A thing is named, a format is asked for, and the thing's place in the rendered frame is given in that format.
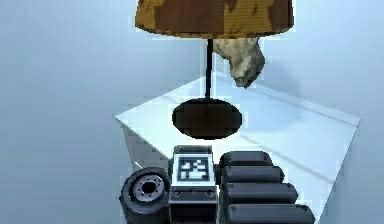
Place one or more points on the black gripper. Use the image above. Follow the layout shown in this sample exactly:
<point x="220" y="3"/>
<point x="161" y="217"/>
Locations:
<point x="146" y="193"/>

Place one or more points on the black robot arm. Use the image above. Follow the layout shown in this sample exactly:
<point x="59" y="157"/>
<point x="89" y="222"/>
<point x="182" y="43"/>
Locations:
<point x="253" y="186"/>

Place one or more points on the white chest of drawers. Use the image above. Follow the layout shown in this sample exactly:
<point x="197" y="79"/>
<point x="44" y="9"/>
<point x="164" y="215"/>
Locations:
<point x="293" y="133"/>

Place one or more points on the beige lumpy object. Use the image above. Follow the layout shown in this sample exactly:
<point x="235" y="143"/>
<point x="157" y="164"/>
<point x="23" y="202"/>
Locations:
<point x="245" y="60"/>

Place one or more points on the brown shade table lamp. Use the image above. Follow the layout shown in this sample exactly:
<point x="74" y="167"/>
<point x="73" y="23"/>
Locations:
<point x="213" y="16"/>

